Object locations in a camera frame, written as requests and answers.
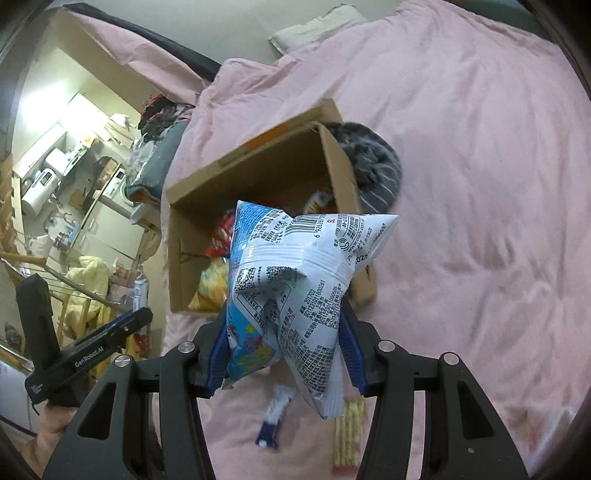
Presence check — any yellow jacket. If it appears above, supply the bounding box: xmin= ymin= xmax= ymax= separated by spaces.
xmin=62 ymin=254 xmax=117 ymax=342

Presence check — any red snack packet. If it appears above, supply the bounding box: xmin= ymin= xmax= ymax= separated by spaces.
xmin=203 ymin=210 xmax=237 ymax=260

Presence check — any tan wafer stick packet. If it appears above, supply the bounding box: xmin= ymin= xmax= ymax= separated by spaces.
xmin=332 ymin=399 xmax=369 ymax=472

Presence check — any yellow chip bag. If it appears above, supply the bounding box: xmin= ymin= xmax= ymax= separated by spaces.
xmin=187 ymin=256 xmax=232 ymax=313

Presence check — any black headboard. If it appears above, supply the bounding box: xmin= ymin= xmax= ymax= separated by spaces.
xmin=60 ymin=2 xmax=225 ymax=81

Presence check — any white washing machine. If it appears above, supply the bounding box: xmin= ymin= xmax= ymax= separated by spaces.
xmin=95 ymin=166 xmax=139 ymax=222

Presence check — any white kitchen cabinet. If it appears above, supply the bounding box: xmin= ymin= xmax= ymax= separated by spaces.
xmin=69 ymin=203 xmax=149 ymax=269

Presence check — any pile of clothes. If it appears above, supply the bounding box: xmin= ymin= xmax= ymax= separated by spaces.
xmin=139 ymin=92 xmax=195 ymax=139

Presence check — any dark grey striped cloth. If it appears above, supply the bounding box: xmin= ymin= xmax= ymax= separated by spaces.
xmin=328 ymin=121 xmax=402 ymax=215

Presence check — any small blue white packet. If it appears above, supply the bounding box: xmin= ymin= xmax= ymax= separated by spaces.
xmin=255 ymin=385 xmax=296 ymax=449

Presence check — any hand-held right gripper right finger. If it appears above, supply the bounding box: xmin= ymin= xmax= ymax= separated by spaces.
xmin=338 ymin=298 xmax=531 ymax=480

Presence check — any pink blanket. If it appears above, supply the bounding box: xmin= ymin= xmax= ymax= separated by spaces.
xmin=152 ymin=0 xmax=591 ymax=480

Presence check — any white water heater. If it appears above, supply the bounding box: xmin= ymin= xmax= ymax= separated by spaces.
xmin=21 ymin=148 xmax=70 ymax=217

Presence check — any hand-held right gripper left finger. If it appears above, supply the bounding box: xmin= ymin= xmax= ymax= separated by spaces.
xmin=42 ymin=302 xmax=232 ymax=480

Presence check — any brown cardboard box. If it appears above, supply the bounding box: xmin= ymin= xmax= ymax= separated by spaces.
xmin=164 ymin=98 xmax=378 ymax=315

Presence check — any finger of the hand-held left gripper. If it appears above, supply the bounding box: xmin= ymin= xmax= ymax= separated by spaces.
xmin=71 ymin=307 xmax=154 ymax=354

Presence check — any grey white pillow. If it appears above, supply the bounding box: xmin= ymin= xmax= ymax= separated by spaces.
xmin=269 ymin=4 xmax=368 ymax=56

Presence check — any light blue white snack packet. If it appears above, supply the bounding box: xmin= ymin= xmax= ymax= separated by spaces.
xmin=221 ymin=199 xmax=400 ymax=421

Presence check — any pink white snack pouch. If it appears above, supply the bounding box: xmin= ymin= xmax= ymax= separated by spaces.
xmin=302 ymin=189 xmax=338 ymax=216

